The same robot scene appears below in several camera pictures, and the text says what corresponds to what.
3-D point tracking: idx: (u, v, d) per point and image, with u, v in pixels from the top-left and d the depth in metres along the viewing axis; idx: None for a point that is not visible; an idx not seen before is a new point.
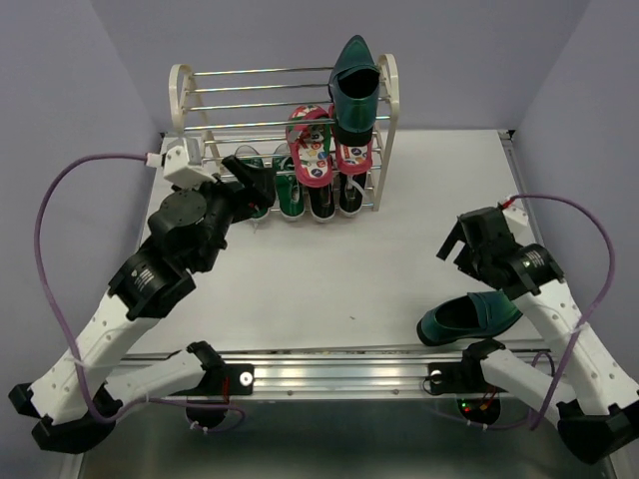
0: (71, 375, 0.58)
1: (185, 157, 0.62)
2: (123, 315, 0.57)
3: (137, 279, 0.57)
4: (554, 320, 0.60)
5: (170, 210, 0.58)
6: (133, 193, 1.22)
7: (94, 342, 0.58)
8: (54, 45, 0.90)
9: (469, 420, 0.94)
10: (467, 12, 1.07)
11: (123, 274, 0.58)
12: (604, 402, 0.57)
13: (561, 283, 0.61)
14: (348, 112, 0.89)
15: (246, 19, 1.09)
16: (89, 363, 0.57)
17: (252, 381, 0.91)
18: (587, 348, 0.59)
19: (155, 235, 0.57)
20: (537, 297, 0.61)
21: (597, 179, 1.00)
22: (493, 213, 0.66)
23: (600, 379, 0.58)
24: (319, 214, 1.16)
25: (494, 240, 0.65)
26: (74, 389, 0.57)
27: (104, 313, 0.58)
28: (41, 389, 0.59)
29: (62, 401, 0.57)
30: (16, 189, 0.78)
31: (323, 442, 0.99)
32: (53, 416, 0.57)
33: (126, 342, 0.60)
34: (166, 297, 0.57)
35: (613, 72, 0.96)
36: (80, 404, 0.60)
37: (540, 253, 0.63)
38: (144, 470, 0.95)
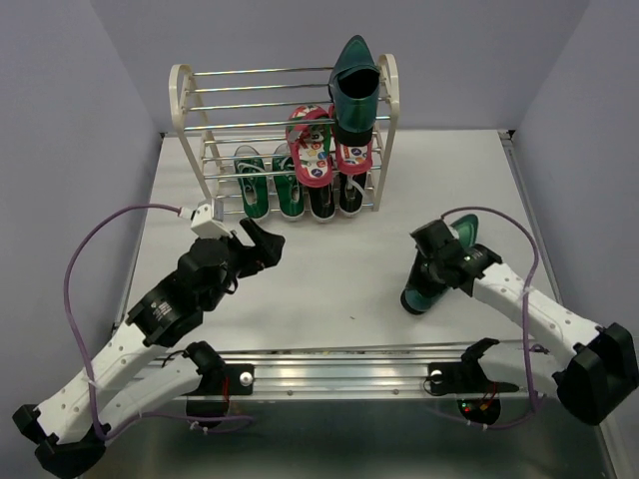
0: (83, 395, 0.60)
1: (211, 215, 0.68)
2: (140, 341, 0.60)
3: (156, 310, 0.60)
4: (504, 293, 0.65)
5: (196, 247, 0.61)
6: (133, 194, 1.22)
7: (109, 365, 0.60)
8: (55, 47, 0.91)
9: (469, 421, 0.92)
10: (466, 13, 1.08)
11: (142, 305, 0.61)
12: (569, 345, 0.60)
13: (502, 264, 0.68)
14: (348, 113, 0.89)
15: (247, 19, 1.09)
16: (102, 385, 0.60)
17: (252, 381, 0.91)
18: (541, 306, 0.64)
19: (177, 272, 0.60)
20: (482, 281, 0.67)
21: (597, 179, 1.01)
22: (437, 224, 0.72)
23: (559, 327, 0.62)
24: (319, 214, 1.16)
25: (441, 247, 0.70)
26: (83, 409, 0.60)
27: (122, 338, 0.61)
28: (49, 408, 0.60)
29: (70, 421, 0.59)
30: (16, 189, 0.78)
31: (322, 441, 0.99)
32: (59, 435, 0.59)
33: (138, 367, 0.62)
34: (181, 328, 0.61)
35: (612, 74, 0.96)
36: (86, 424, 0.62)
37: (481, 249, 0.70)
38: (144, 470, 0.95)
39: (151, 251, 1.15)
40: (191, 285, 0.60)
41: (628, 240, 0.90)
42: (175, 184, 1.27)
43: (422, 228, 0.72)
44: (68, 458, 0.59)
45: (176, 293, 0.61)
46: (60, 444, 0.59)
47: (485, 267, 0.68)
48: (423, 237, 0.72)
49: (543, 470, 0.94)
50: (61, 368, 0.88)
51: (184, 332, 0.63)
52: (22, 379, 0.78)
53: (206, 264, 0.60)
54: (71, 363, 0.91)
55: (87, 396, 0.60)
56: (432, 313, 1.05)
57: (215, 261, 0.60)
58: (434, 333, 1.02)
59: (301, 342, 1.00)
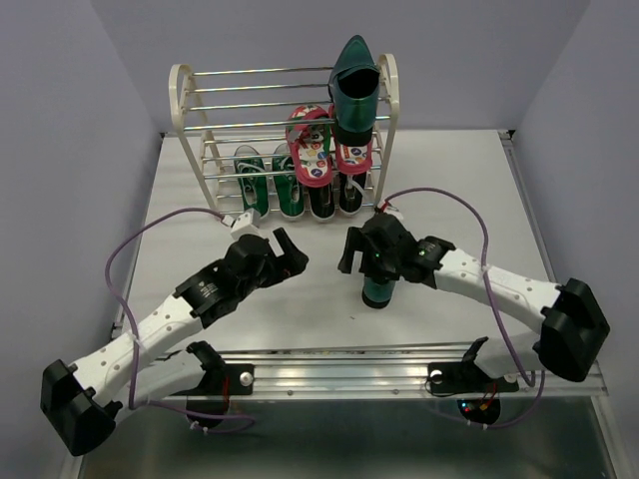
0: (124, 355, 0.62)
1: (250, 220, 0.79)
2: (187, 311, 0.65)
3: (203, 290, 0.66)
4: (464, 277, 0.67)
5: (244, 239, 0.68)
6: (134, 193, 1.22)
7: (155, 330, 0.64)
8: (55, 46, 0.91)
9: (469, 421, 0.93)
10: (466, 13, 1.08)
11: (189, 283, 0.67)
12: (536, 310, 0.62)
13: (455, 251, 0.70)
14: (348, 112, 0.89)
15: (246, 19, 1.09)
16: (145, 346, 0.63)
17: (252, 381, 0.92)
18: (501, 280, 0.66)
19: (225, 257, 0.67)
20: (441, 271, 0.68)
21: (597, 179, 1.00)
22: (389, 219, 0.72)
23: (523, 295, 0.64)
24: (319, 214, 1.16)
25: (396, 242, 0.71)
26: (123, 368, 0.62)
27: (168, 307, 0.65)
28: (85, 364, 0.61)
29: (112, 377, 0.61)
30: (16, 189, 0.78)
31: (321, 440, 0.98)
32: (96, 390, 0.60)
33: (176, 339, 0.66)
34: (221, 309, 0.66)
35: (612, 74, 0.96)
36: (114, 389, 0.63)
37: (434, 241, 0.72)
38: (143, 471, 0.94)
39: (152, 251, 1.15)
40: (235, 270, 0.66)
41: (627, 240, 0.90)
42: (176, 185, 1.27)
43: (375, 225, 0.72)
44: (95, 418, 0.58)
45: (220, 277, 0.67)
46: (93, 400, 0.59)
47: (442, 256, 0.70)
48: (377, 234, 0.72)
49: (543, 469, 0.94)
50: None
51: (221, 314, 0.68)
52: (23, 378, 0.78)
53: (253, 253, 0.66)
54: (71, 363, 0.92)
55: (129, 355, 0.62)
56: (432, 312, 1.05)
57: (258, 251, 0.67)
58: (434, 334, 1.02)
59: (301, 342, 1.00)
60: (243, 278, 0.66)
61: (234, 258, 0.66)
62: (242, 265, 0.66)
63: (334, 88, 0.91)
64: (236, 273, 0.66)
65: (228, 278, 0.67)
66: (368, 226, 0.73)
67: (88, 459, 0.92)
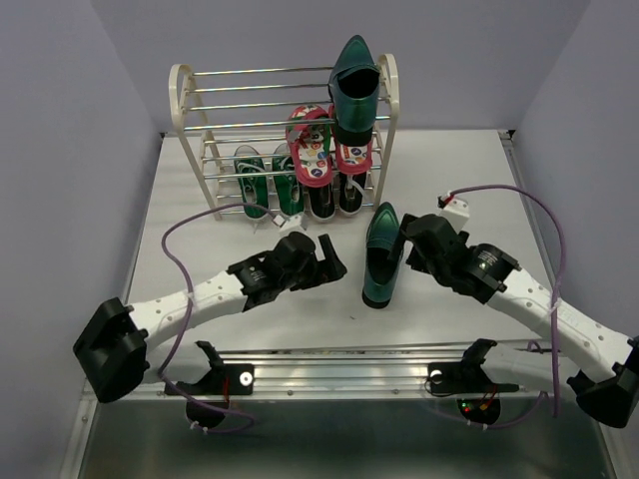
0: (179, 307, 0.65)
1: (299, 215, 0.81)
2: (236, 291, 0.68)
3: (252, 276, 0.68)
4: (530, 308, 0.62)
5: (296, 235, 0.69)
6: (134, 193, 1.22)
7: (206, 296, 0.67)
8: (55, 46, 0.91)
9: (469, 421, 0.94)
10: (466, 13, 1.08)
11: (241, 266, 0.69)
12: (607, 364, 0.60)
13: (521, 272, 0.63)
14: (348, 112, 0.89)
15: (246, 19, 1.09)
16: (198, 305, 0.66)
17: (252, 381, 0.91)
18: (571, 321, 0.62)
19: (276, 249, 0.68)
20: (505, 294, 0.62)
21: (597, 179, 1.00)
22: (441, 223, 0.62)
23: (594, 345, 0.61)
24: (319, 214, 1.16)
25: (448, 249, 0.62)
26: (175, 319, 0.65)
27: (223, 280, 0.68)
28: (142, 308, 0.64)
29: (164, 325, 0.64)
30: (16, 190, 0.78)
31: (321, 441, 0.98)
32: (149, 332, 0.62)
33: (222, 310, 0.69)
34: (263, 296, 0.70)
35: (612, 73, 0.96)
36: (159, 340, 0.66)
37: (493, 252, 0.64)
38: (144, 471, 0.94)
39: (151, 251, 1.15)
40: (283, 263, 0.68)
41: (628, 239, 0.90)
42: (175, 185, 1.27)
43: (424, 228, 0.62)
44: (135, 362, 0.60)
45: (268, 266, 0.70)
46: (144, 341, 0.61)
47: (505, 277, 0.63)
48: (424, 239, 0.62)
49: (543, 469, 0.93)
50: (60, 368, 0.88)
51: (262, 300, 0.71)
52: (22, 377, 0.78)
53: (301, 251, 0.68)
54: (70, 362, 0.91)
55: (183, 309, 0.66)
56: (432, 313, 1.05)
57: (308, 249, 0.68)
58: (434, 334, 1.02)
59: (301, 342, 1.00)
60: (287, 271, 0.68)
61: (284, 252, 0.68)
62: (290, 260, 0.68)
63: (336, 87, 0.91)
64: (283, 266, 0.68)
65: (275, 269, 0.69)
66: (416, 228, 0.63)
67: (89, 458, 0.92)
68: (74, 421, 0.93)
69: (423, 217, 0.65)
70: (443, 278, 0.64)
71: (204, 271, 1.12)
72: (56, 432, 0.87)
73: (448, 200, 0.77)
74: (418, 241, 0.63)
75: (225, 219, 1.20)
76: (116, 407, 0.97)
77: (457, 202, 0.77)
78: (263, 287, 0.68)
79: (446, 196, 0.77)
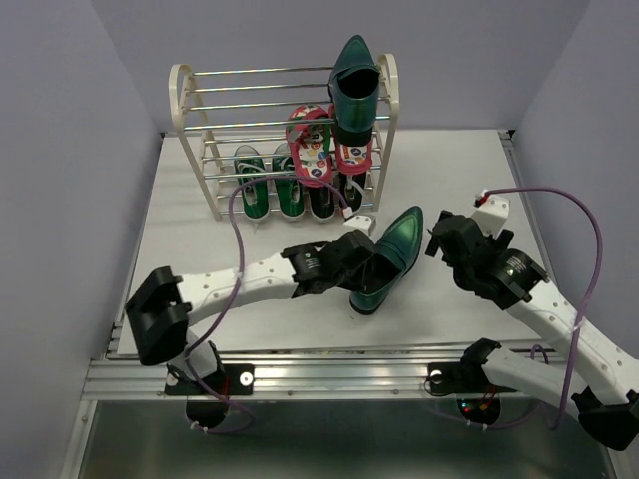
0: (225, 285, 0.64)
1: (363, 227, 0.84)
2: (288, 274, 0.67)
3: (307, 262, 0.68)
4: (552, 322, 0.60)
5: (360, 232, 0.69)
6: (134, 193, 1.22)
7: (257, 276, 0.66)
8: (55, 46, 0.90)
9: (469, 420, 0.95)
10: (466, 13, 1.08)
11: (298, 251, 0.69)
12: (621, 390, 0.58)
13: (548, 284, 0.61)
14: (348, 113, 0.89)
15: (246, 20, 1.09)
16: (246, 285, 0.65)
17: (253, 381, 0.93)
18: (591, 342, 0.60)
19: (337, 241, 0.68)
20: (529, 305, 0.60)
21: (598, 179, 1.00)
22: (467, 223, 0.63)
23: (612, 369, 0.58)
24: (319, 214, 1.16)
25: (473, 251, 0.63)
26: (221, 298, 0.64)
27: (275, 262, 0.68)
28: (191, 282, 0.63)
29: (210, 301, 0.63)
30: (16, 191, 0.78)
31: (322, 441, 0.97)
32: (193, 306, 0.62)
33: (269, 292, 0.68)
34: (313, 285, 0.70)
35: (612, 74, 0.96)
36: (202, 316, 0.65)
37: (520, 257, 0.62)
38: (145, 472, 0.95)
39: (152, 251, 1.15)
40: (341, 257, 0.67)
41: (628, 240, 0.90)
42: (175, 184, 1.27)
43: (451, 226, 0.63)
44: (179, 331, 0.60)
45: (323, 256, 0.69)
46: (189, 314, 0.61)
47: (532, 288, 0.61)
48: (450, 238, 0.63)
49: (542, 469, 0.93)
50: (60, 368, 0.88)
51: (311, 289, 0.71)
52: (23, 377, 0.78)
53: (362, 248, 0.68)
54: (70, 362, 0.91)
55: (230, 287, 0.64)
56: (432, 312, 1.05)
57: (366, 249, 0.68)
58: (434, 334, 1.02)
59: (301, 342, 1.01)
60: (341, 267, 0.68)
61: (347, 246, 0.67)
62: (348, 254, 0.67)
63: (335, 87, 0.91)
64: (341, 260, 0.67)
65: (331, 261, 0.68)
66: (442, 227, 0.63)
67: (88, 458, 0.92)
68: (74, 421, 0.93)
69: (451, 217, 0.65)
70: (467, 280, 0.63)
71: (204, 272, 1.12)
72: (56, 432, 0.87)
73: (484, 200, 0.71)
74: (444, 241, 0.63)
75: (225, 219, 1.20)
76: (116, 407, 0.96)
77: (493, 201, 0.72)
78: (316, 277, 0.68)
79: (481, 194, 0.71)
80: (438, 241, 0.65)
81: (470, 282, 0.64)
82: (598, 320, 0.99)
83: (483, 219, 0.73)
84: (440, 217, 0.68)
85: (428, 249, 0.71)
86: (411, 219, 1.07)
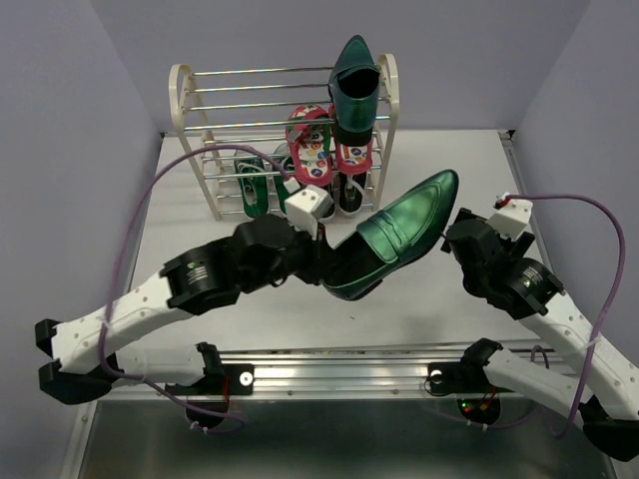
0: (94, 332, 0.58)
1: (311, 204, 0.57)
2: (164, 299, 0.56)
3: (191, 274, 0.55)
4: (567, 336, 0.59)
5: (260, 224, 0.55)
6: (134, 193, 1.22)
7: (128, 312, 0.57)
8: (55, 45, 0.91)
9: (469, 420, 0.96)
10: (465, 14, 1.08)
11: (179, 262, 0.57)
12: (633, 407, 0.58)
13: (565, 297, 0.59)
14: (349, 113, 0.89)
15: (246, 20, 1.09)
16: (115, 329, 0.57)
17: (253, 381, 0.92)
18: (605, 357, 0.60)
19: (234, 239, 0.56)
20: (545, 319, 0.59)
21: (598, 178, 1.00)
22: (484, 230, 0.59)
23: (625, 385, 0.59)
24: (319, 214, 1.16)
25: (488, 259, 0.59)
26: (90, 346, 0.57)
27: (148, 289, 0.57)
28: (63, 334, 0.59)
29: (78, 351, 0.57)
30: (16, 191, 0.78)
31: (322, 440, 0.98)
32: (63, 363, 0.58)
33: (155, 323, 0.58)
34: (211, 300, 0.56)
35: (613, 74, 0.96)
36: (93, 362, 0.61)
37: (536, 266, 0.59)
38: (144, 470, 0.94)
39: (152, 251, 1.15)
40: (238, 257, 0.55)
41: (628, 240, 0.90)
42: (175, 185, 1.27)
43: (467, 234, 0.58)
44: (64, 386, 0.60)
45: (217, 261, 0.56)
46: (62, 372, 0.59)
47: (548, 300, 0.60)
48: (464, 245, 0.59)
49: (542, 470, 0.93)
50: None
51: (213, 305, 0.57)
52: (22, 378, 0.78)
53: (263, 243, 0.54)
54: None
55: (97, 333, 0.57)
56: (431, 313, 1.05)
57: (273, 244, 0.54)
58: (434, 334, 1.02)
59: (301, 342, 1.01)
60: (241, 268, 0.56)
61: (241, 244, 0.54)
62: (244, 253, 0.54)
63: (336, 87, 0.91)
64: (238, 261, 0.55)
65: (227, 264, 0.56)
66: (458, 235, 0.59)
67: (88, 458, 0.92)
68: (74, 422, 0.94)
69: (468, 222, 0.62)
70: (481, 289, 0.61)
71: None
72: (55, 432, 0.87)
73: (506, 203, 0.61)
74: (458, 247, 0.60)
75: (225, 219, 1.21)
76: (116, 407, 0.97)
77: (514, 205, 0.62)
78: (206, 287, 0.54)
79: (501, 198, 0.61)
80: (453, 246, 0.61)
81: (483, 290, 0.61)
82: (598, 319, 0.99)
83: (505, 224, 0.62)
84: (459, 217, 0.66)
85: (444, 247, 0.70)
86: (442, 185, 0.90)
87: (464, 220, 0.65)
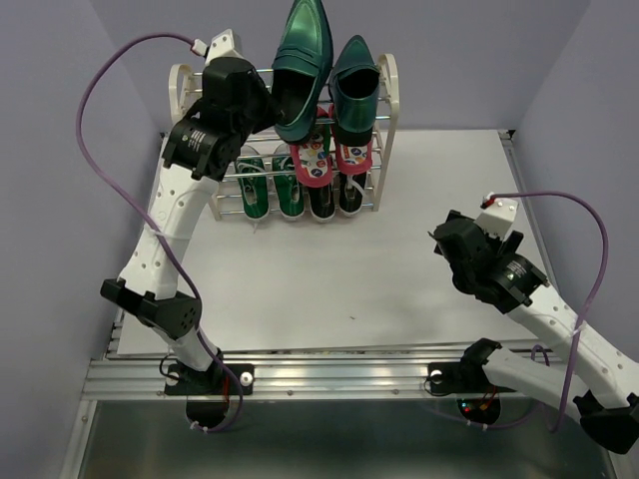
0: (157, 249, 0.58)
1: (231, 43, 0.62)
2: (190, 180, 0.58)
3: (191, 143, 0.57)
4: (552, 327, 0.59)
5: (218, 62, 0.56)
6: (135, 193, 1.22)
7: (168, 213, 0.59)
8: (56, 45, 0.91)
9: (469, 420, 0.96)
10: (465, 13, 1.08)
11: (173, 144, 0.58)
12: (622, 393, 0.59)
13: (549, 288, 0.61)
14: (349, 112, 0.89)
15: (247, 20, 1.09)
16: (171, 233, 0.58)
17: (252, 381, 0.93)
18: (591, 346, 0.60)
19: (204, 90, 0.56)
20: (530, 309, 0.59)
21: (598, 178, 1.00)
22: (469, 225, 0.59)
23: (613, 373, 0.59)
24: (319, 214, 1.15)
25: (475, 255, 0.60)
26: (165, 261, 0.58)
27: (171, 183, 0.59)
28: (132, 274, 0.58)
29: (158, 273, 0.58)
30: (17, 191, 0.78)
31: (322, 440, 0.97)
32: (156, 292, 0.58)
33: (196, 209, 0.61)
34: (224, 154, 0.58)
35: (611, 75, 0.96)
36: (173, 281, 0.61)
37: (521, 260, 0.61)
38: (145, 471, 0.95)
39: None
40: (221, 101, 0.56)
41: (627, 240, 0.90)
42: None
43: (454, 229, 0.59)
44: (169, 309, 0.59)
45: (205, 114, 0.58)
46: (158, 298, 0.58)
47: (533, 293, 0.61)
48: (451, 241, 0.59)
49: (542, 469, 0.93)
50: (60, 370, 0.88)
51: (226, 160, 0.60)
52: (23, 379, 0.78)
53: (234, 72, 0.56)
54: (70, 362, 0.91)
55: (161, 247, 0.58)
56: (433, 313, 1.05)
57: (241, 70, 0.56)
58: (434, 334, 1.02)
59: (301, 343, 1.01)
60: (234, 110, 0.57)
61: (216, 84, 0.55)
62: (224, 90, 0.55)
63: (286, 31, 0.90)
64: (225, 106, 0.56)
65: (215, 115, 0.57)
66: (447, 230, 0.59)
67: (88, 458, 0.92)
68: (74, 422, 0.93)
69: (456, 220, 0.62)
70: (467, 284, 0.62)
71: (205, 273, 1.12)
72: (57, 430, 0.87)
73: (490, 204, 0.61)
74: (445, 243, 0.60)
75: (225, 219, 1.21)
76: (116, 407, 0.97)
77: (500, 204, 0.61)
78: (215, 141, 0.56)
79: (486, 198, 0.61)
80: (439, 244, 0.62)
81: (470, 286, 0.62)
82: (597, 320, 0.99)
83: (490, 222, 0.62)
84: (447, 217, 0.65)
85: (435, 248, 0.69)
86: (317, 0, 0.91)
87: (453, 220, 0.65)
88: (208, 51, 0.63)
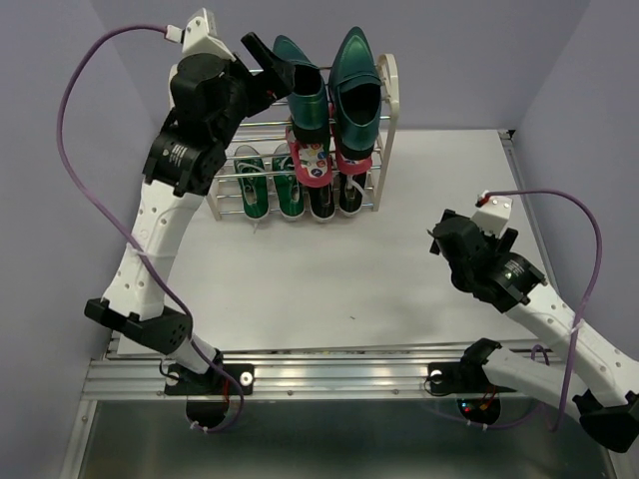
0: (140, 269, 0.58)
1: (207, 27, 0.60)
2: (170, 196, 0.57)
3: (171, 158, 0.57)
4: (551, 325, 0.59)
5: (186, 71, 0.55)
6: (135, 193, 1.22)
7: (150, 232, 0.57)
8: (56, 45, 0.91)
9: (469, 420, 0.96)
10: (465, 13, 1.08)
11: (154, 160, 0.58)
12: (620, 392, 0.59)
13: (546, 286, 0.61)
14: (352, 132, 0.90)
15: (247, 20, 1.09)
16: (153, 252, 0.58)
17: (252, 381, 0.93)
18: (590, 344, 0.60)
19: (176, 104, 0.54)
20: (529, 308, 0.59)
21: (597, 178, 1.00)
22: (466, 225, 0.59)
23: (611, 371, 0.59)
24: (319, 214, 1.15)
25: (473, 253, 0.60)
26: (149, 282, 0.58)
27: (152, 201, 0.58)
28: (115, 294, 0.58)
29: (142, 294, 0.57)
30: (17, 191, 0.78)
31: (321, 440, 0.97)
32: (139, 313, 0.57)
33: (178, 226, 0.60)
34: (206, 166, 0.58)
35: (611, 75, 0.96)
36: (157, 300, 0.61)
37: (518, 259, 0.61)
38: (145, 471, 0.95)
39: None
40: (194, 112, 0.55)
41: (627, 240, 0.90)
42: None
43: (451, 228, 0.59)
44: (153, 328, 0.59)
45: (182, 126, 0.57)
46: (143, 318, 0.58)
47: (530, 291, 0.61)
48: (450, 240, 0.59)
49: (542, 469, 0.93)
50: (60, 370, 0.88)
51: (210, 170, 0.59)
52: (22, 378, 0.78)
53: (204, 82, 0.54)
54: (70, 363, 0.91)
55: (144, 267, 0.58)
56: (433, 313, 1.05)
57: (211, 77, 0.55)
58: (434, 334, 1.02)
59: (301, 343, 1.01)
60: (211, 119, 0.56)
61: (185, 97, 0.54)
62: (195, 101, 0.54)
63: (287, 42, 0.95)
64: (200, 117, 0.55)
65: (193, 127, 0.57)
66: (445, 230, 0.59)
67: (88, 458, 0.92)
68: (74, 422, 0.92)
69: (452, 220, 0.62)
70: (466, 283, 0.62)
71: (205, 273, 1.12)
72: (57, 430, 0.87)
73: (486, 202, 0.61)
74: (443, 242, 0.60)
75: (225, 219, 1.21)
76: (117, 407, 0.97)
77: (496, 202, 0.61)
78: (197, 155, 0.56)
79: (481, 196, 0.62)
80: (438, 244, 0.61)
81: (468, 286, 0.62)
82: (597, 320, 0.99)
83: (488, 222, 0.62)
84: (442, 217, 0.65)
85: (432, 247, 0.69)
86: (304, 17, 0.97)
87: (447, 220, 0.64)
88: (182, 36, 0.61)
